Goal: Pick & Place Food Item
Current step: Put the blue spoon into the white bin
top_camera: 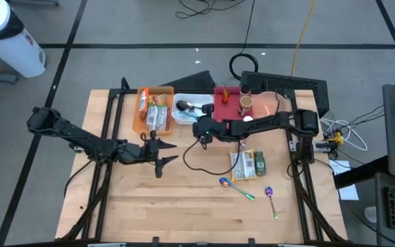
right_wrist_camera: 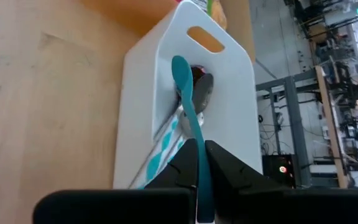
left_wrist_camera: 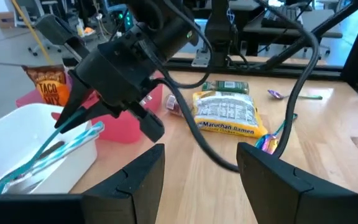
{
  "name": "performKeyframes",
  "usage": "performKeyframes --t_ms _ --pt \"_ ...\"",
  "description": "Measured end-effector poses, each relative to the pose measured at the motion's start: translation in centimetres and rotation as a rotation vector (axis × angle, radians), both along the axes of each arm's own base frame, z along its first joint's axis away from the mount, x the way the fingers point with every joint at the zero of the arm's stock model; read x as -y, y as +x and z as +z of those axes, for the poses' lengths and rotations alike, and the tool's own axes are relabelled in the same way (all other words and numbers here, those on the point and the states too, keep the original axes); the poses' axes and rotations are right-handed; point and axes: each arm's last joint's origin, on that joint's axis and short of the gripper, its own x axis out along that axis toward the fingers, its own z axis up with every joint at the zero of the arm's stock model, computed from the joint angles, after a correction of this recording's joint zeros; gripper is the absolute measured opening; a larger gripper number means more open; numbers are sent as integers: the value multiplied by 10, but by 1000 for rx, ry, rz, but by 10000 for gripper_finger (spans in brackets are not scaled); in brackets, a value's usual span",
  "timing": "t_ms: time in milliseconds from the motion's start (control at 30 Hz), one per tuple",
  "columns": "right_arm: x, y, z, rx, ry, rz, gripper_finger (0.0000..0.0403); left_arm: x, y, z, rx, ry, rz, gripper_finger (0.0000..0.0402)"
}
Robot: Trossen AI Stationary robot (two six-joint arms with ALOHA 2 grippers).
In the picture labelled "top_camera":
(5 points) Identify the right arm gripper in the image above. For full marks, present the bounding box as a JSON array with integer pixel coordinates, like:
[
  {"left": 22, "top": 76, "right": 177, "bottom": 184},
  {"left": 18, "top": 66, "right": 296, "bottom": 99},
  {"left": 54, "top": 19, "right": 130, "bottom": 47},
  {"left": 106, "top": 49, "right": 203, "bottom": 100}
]
[{"left": 192, "top": 102, "right": 226, "bottom": 150}]

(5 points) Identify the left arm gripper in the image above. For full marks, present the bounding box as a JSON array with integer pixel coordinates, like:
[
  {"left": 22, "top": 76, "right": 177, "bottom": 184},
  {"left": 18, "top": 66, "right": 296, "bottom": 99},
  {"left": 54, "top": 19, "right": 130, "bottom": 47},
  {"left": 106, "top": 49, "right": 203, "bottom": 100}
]
[{"left": 137, "top": 129, "right": 180, "bottom": 179}]

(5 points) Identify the black spoon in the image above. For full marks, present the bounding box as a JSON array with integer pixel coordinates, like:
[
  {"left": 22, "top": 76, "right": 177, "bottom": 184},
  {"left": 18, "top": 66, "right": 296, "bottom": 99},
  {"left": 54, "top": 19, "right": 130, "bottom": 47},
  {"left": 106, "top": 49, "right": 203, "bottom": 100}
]
[{"left": 176, "top": 99, "right": 204, "bottom": 113}]

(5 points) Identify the green pink ramen packet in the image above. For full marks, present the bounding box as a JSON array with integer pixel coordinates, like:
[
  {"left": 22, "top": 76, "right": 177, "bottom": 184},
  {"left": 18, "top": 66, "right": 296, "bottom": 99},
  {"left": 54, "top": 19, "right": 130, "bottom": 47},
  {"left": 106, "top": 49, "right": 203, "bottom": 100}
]
[{"left": 145, "top": 105, "right": 169, "bottom": 132}]

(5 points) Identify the orange ramen packet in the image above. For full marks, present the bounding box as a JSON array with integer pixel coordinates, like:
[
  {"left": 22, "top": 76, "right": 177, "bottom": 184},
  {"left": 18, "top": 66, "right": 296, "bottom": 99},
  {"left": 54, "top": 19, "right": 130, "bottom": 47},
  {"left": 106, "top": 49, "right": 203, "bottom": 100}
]
[{"left": 138, "top": 87, "right": 149, "bottom": 121}]

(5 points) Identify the yellow red ramen packet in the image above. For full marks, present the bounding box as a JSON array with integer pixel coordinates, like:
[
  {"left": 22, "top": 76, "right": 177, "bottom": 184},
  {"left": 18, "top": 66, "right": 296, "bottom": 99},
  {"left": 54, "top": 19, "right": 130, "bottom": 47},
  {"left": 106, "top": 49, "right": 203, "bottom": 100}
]
[{"left": 148, "top": 93, "right": 168, "bottom": 107}]

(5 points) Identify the iridescent green blue spoon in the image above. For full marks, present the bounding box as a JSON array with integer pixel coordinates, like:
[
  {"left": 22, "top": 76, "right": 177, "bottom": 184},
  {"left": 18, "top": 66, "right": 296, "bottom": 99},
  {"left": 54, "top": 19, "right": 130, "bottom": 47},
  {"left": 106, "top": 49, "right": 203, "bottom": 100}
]
[{"left": 218, "top": 176, "right": 256, "bottom": 202}]

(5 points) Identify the green spice jar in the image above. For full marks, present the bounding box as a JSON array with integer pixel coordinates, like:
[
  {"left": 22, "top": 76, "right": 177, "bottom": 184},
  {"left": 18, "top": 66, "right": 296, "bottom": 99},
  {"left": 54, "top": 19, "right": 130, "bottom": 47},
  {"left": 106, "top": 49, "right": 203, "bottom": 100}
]
[{"left": 253, "top": 150, "right": 267, "bottom": 177}]

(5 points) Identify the purple iridescent spoon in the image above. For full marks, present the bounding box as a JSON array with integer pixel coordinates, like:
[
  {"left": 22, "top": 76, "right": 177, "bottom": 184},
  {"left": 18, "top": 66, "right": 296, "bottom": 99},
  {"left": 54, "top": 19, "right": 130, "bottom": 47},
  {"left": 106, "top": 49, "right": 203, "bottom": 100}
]
[{"left": 265, "top": 186, "right": 279, "bottom": 220}]

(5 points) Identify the white plastic bin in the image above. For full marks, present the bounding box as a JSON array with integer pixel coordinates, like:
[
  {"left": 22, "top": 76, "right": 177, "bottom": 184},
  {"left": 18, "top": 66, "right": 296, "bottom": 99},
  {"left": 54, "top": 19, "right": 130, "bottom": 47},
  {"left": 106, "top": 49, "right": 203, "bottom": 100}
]
[{"left": 171, "top": 92, "right": 215, "bottom": 126}]

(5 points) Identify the red plastic bin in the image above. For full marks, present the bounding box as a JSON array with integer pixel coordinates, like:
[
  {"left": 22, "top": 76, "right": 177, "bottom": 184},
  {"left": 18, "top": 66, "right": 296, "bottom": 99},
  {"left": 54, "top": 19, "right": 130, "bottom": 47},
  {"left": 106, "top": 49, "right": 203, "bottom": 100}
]
[{"left": 213, "top": 85, "right": 255, "bottom": 124}]

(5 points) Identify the orange plastic bin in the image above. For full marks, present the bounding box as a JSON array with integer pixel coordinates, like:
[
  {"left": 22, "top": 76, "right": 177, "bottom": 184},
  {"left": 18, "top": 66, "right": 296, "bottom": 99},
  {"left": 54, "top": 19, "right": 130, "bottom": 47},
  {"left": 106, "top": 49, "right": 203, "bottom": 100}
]
[{"left": 132, "top": 85, "right": 175, "bottom": 137}]

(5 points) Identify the black flat panel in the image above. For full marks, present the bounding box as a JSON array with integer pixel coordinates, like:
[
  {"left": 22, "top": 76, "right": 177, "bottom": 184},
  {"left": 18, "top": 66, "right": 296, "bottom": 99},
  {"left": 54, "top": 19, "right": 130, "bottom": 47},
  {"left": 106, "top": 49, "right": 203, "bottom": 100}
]
[{"left": 160, "top": 69, "right": 217, "bottom": 92}]

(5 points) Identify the translucent pink bowl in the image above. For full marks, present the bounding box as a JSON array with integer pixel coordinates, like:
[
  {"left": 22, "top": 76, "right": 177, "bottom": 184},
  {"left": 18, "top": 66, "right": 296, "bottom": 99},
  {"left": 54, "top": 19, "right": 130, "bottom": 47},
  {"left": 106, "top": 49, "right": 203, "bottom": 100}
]
[{"left": 252, "top": 91, "right": 289, "bottom": 121}]

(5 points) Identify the black mesh computer case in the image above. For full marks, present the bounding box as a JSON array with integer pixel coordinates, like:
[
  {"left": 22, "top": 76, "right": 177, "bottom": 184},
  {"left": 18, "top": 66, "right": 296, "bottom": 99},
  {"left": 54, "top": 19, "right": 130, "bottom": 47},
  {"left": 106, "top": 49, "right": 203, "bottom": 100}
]
[{"left": 239, "top": 70, "right": 331, "bottom": 119}]

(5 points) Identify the yellow clamp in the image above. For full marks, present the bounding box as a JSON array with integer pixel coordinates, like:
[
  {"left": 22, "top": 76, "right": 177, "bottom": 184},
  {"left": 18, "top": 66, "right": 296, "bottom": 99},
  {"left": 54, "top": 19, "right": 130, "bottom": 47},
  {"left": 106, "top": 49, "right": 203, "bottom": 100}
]
[{"left": 330, "top": 131, "right": 345, "bottom": 145}]

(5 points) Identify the white paper sheet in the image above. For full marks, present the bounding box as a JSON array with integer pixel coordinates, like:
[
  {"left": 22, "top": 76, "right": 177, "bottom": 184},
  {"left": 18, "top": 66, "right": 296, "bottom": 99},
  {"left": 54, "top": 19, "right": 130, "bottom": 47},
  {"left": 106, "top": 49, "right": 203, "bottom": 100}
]
[{"left": 328, "top": 159, "right": 360, "bottom": 202}]

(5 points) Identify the black desk leg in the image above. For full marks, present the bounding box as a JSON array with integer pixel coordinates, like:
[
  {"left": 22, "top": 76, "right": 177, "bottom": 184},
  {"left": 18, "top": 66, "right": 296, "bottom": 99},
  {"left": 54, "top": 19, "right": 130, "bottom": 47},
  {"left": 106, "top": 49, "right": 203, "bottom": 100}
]
[{"left": 333, "top": 154, "right": 390, "bottom": 190}]

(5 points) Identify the computer mouse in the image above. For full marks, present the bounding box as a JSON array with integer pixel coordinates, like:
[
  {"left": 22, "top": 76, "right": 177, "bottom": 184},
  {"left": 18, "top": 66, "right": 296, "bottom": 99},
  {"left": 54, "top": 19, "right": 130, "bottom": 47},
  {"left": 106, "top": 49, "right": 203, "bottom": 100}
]
[{"left": 363, "top": 204, "right": 379, "bottom": 224}]

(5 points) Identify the white trash can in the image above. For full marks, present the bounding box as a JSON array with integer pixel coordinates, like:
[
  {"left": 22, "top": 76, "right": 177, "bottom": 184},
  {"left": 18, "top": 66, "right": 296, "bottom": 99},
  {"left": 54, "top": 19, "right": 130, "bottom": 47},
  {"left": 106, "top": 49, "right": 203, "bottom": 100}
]
[{"left": 0, "top": 0, "right": 47, "bottom": 79}]

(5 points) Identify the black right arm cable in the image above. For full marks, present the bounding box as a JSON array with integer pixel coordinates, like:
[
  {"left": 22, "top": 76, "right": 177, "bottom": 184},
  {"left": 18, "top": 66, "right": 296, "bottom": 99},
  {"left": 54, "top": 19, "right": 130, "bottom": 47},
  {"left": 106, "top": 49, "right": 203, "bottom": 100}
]
[{"left": 182, "top": 136, "right": 243, "bottom": 176}]

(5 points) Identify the black aluminium table frame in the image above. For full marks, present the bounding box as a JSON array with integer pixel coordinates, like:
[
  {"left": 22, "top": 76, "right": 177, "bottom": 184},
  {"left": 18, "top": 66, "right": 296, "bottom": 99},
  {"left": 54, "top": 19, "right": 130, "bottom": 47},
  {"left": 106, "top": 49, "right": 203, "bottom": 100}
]
[{"left": 55, "top": 77, "right": 348, "bottom": 247}]

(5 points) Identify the tangled black floor cable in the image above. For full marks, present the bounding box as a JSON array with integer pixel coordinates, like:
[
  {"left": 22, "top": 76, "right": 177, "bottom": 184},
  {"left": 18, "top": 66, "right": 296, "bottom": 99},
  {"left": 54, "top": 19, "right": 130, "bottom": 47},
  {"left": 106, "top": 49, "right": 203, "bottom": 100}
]
[{"left": 174, "top": 0, "right": 247, "bottom": 20}]

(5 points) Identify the black floor cable with loop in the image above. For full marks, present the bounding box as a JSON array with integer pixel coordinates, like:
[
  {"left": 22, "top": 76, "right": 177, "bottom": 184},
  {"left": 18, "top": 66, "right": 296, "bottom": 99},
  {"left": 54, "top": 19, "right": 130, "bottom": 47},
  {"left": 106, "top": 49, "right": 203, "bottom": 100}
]
[{"left": 228, "top": 0, "right": 259, "bottom": 82}]

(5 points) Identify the yellow cable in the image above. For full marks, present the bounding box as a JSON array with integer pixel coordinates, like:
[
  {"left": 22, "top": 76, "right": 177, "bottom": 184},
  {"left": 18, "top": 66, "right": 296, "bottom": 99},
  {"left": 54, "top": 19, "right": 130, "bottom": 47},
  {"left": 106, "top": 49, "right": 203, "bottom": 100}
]
[{"left": 289, "top": 0, "right": 318, "bottom": 78}]

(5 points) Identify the white cable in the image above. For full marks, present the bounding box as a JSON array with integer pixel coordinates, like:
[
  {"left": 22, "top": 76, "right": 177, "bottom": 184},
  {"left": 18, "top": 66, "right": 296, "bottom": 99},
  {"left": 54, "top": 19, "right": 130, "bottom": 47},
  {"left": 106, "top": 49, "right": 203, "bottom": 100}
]
[{"left": 320, "top": 117, "right": 369, "bottom": 152}]

